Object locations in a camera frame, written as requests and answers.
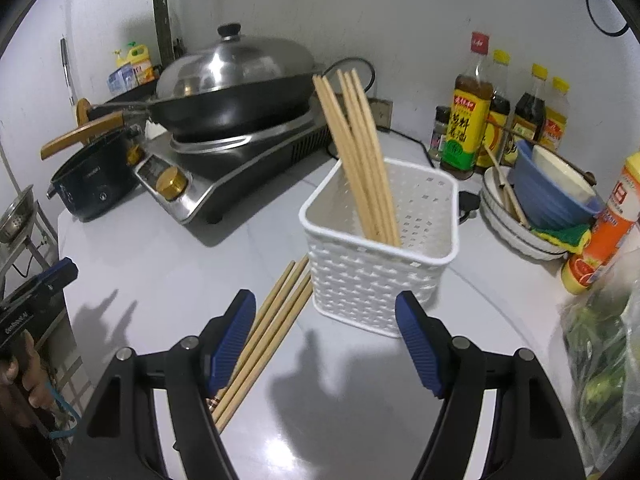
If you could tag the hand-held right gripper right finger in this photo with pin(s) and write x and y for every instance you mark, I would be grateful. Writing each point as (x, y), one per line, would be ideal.
(417, 345)

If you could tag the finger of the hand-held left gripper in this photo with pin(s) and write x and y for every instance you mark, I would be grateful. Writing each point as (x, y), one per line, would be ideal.
(62, 270)

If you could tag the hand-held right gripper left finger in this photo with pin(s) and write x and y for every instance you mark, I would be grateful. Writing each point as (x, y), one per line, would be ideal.
(232, 340)

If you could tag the light wooden chopstick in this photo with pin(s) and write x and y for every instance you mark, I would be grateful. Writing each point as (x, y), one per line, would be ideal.
(265, 360)
(275, 290)
(270, 332)
(280, 300)

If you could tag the white woven plastic basket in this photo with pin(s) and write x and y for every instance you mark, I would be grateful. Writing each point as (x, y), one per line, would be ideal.
(370, 280)

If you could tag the bundle of bamboo chopsticks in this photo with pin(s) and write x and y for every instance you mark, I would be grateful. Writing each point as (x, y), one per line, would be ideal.
(360, 160)

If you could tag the person's left hand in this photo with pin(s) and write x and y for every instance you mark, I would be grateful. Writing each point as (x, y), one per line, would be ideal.
(32, 380)

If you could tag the metal sink rack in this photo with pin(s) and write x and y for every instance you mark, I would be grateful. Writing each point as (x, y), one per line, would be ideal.
(40, 240)

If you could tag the steel strainer bowl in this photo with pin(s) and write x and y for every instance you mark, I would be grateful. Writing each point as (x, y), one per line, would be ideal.
(15, 217)

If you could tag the dark blue electric pot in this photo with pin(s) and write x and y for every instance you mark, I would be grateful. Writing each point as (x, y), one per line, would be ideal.
(95, 185)

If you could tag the gold cooker knob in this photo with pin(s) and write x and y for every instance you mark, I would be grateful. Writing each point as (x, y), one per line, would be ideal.
(134, 154)
(172, 184)

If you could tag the white ribbed plate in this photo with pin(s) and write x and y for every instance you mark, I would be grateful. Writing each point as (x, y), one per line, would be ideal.
(525, 252)

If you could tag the round wooden spoon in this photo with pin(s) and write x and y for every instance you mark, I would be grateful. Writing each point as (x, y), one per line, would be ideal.
(82, 110)

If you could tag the flat wooden spatula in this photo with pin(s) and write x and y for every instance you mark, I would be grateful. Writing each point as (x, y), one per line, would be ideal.
(515, 205)

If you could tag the white plate dark rim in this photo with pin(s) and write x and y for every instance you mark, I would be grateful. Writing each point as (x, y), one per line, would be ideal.
(492, 185)

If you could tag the silver induction cooker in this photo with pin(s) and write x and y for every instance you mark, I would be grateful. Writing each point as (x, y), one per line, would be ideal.
(250, 160)

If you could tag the green yellow sponge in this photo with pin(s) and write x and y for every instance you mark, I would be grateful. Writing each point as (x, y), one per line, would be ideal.
(565, 237)

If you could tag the clear plastic bag of vegetables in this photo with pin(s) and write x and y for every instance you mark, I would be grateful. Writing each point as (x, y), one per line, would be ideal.
(605, 360)

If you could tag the blue ribbed bowl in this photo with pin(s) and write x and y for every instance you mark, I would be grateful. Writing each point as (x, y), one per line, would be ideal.
(545, 200)

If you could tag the blue carton box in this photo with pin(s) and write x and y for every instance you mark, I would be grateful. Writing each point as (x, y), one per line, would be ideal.
(122, 80)

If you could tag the small spice shaker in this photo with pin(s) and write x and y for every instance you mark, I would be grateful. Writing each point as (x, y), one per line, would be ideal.
(440, 135)

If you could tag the orange yellow dish soap bottle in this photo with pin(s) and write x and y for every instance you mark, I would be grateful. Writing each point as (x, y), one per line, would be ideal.
(605, 230)

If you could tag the yellow detergent jug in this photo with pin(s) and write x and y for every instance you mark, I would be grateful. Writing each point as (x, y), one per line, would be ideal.
(140, 60)

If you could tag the red cap cooking wine bottle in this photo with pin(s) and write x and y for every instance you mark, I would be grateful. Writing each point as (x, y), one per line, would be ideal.
(465, 125)

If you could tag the cream bowl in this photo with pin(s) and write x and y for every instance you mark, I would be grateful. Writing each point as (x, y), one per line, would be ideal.
(560, 170)

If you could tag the grey socket block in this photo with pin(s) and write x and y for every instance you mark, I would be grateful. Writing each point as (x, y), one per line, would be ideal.
(382, 112)

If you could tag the dark brown chopstick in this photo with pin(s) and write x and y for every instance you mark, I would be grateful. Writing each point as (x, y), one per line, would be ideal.
(587, 177)

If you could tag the yellow cap soy sauce bottle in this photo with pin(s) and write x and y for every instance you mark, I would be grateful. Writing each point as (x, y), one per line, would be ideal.
(497, 120)

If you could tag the yellow cap dark vinegar bottle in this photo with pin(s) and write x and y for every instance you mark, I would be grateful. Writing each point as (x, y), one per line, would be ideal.
(530, 110)

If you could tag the yellow cap oil bottle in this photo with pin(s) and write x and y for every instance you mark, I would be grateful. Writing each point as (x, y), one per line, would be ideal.
(556, 120)

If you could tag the grey vertical pipe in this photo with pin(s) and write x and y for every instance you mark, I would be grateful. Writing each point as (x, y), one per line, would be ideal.
(162, 10)

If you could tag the grey metal wall bar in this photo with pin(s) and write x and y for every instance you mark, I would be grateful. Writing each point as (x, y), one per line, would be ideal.
(65, 65)

